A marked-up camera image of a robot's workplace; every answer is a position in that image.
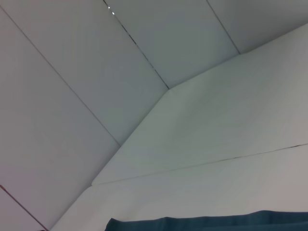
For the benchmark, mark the teal blue printed t-shirt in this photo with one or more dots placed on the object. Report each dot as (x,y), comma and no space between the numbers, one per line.
(204,223)

